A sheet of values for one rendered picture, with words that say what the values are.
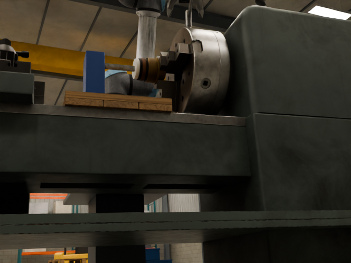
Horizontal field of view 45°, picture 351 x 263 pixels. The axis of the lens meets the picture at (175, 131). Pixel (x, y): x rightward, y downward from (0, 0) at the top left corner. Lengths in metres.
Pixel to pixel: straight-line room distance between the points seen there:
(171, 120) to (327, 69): 0.57
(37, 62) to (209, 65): 11.19
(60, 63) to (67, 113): 11.36
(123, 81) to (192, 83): 0.68
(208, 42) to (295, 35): 0.30
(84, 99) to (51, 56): 11.41
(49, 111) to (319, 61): 0.88
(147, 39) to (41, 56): 10.58
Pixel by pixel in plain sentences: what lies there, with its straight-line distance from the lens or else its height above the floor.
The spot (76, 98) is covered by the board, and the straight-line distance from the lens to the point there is 1.17.
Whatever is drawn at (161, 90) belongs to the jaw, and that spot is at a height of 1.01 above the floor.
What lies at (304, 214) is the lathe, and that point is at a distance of 1.18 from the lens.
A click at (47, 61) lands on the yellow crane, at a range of 12.48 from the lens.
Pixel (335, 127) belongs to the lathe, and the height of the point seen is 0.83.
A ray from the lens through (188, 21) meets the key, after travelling 1.56.
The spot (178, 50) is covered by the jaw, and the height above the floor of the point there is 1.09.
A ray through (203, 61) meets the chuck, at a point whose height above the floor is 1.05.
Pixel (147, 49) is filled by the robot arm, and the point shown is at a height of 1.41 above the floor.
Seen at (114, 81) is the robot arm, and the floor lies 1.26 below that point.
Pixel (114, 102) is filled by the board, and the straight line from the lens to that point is 1.18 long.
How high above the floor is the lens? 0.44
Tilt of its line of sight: 18 degrees up
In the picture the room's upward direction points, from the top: 3 degrees counter-clockwise
